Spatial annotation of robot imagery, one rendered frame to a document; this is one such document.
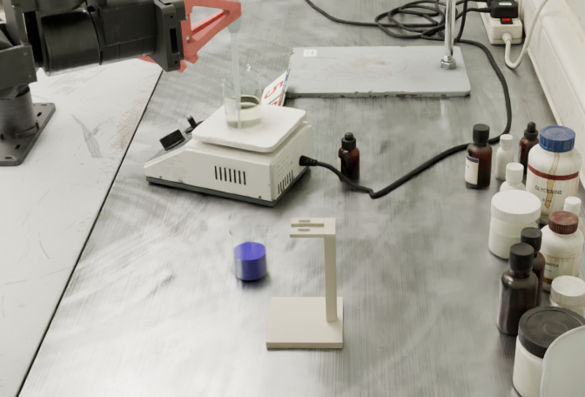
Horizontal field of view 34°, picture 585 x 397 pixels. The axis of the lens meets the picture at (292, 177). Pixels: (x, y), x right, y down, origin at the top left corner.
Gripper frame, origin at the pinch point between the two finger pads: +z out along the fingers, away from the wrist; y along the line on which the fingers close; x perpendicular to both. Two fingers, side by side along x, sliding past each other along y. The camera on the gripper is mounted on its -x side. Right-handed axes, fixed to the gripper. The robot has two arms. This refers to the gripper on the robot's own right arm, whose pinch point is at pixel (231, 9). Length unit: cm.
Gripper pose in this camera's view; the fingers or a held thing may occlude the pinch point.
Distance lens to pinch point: 99.6
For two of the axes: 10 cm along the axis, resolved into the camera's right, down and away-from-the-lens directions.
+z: 8.9, -2.5, 3.9
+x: 0.3, 8.8, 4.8
